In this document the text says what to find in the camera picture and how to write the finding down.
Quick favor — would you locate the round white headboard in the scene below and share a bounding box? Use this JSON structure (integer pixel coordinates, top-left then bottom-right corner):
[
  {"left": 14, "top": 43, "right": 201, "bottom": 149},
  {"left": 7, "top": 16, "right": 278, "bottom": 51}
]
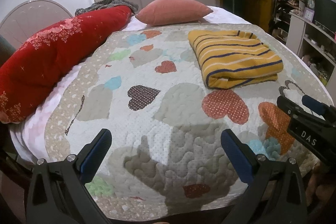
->
[{"left": 1, "top": 0, "right": 72, "bottom": 50}]

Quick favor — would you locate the person's right hand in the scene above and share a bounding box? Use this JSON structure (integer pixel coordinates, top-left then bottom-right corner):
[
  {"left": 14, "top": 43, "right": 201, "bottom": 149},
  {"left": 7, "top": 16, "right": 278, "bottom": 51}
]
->
[{"left": 305, "top": 161, "right": 335, "bottom": 218}]

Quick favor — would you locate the pink cushion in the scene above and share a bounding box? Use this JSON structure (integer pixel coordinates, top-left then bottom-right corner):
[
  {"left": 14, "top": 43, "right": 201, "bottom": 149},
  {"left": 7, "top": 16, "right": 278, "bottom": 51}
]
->
[{"left": 135, "top": 0, "right": 213, "bottom": 26}]

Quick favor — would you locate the red floral pillow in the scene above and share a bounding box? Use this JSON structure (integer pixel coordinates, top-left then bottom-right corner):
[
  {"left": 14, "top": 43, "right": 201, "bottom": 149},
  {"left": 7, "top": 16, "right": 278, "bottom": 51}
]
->
[{"left": 1, "top": 5, "right": 131, "bottom": 123}]

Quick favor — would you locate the grey knitted blanket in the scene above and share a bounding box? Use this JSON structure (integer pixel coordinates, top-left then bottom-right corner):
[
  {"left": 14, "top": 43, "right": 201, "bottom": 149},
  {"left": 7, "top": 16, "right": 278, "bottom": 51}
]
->
[{"left": 75, "top": 0, "right": 138, "bottom": 16}]

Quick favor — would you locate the yellow striped sweater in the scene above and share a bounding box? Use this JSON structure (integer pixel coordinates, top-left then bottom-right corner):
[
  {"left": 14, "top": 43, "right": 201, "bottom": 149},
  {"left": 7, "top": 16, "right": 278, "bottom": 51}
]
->
[{"left": 188, "top": 30, "right": 284, "bottom": 89}]

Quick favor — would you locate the heart patchwork quilt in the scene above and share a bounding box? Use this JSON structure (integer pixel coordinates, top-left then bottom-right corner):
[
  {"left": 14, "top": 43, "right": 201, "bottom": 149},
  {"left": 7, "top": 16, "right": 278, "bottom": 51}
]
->
[{"left": 45, "top": 24, "right": 333, "bottom": 222}]

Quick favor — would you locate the white shelf unit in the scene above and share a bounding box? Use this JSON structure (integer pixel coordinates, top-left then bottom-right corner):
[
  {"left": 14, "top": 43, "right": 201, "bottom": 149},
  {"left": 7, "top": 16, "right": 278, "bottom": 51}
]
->
[{"left": 270, "top": 0, "right": 336, "bottom": 85}]

